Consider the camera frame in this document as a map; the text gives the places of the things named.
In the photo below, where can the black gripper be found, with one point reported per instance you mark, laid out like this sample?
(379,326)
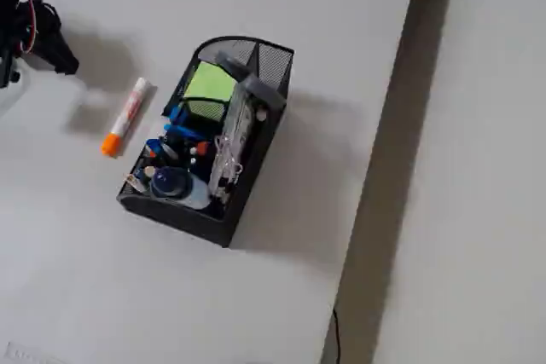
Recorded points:
(48,42)

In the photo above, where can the orange capped white marker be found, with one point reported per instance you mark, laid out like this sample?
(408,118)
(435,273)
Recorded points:
(128,119)

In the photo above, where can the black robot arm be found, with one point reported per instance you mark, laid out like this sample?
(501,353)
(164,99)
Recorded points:
(8,1)

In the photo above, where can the black mesh desk organizer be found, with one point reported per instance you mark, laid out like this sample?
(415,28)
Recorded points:
(179,219)

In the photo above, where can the blue binder clips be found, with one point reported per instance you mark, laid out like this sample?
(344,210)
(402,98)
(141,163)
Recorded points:
(178,114)

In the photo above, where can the green sticky note pad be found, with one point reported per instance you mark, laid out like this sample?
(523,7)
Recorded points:
(209,80)

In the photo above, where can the blue pen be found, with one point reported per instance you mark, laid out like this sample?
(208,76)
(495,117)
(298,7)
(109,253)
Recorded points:
(183,131)

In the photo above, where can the red capped pen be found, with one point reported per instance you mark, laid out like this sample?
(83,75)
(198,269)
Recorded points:
(202,148)

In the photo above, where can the blue capped bottle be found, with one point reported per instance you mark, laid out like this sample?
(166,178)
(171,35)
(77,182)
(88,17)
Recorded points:
(170,183)

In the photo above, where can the gray stapler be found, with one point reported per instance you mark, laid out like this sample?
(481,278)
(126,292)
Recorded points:
(256,84)

